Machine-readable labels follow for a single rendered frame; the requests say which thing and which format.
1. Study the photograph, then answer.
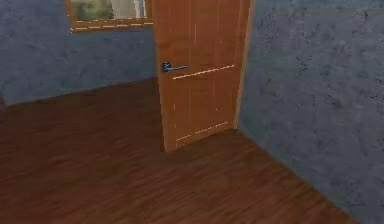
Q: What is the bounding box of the brown wooden room door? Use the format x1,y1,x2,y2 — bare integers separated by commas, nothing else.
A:
151,0,256,153

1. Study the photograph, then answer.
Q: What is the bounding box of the wooden framed window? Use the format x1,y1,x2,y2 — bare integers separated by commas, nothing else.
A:
64,0,155,33

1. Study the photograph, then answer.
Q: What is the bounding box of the dark blue door handle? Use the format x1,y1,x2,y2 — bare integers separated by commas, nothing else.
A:
161,61,189,74

